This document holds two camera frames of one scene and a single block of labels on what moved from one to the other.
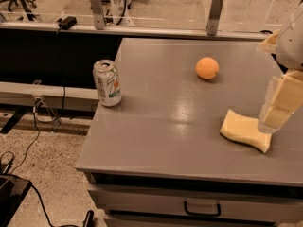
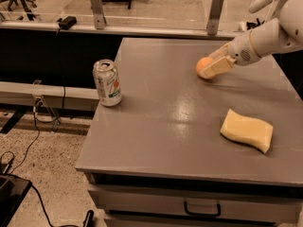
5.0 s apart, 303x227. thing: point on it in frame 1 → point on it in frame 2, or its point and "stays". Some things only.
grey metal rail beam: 48,96 stays
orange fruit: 206,68 stays
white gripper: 292,49 → 240,50
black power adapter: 66,23 stays
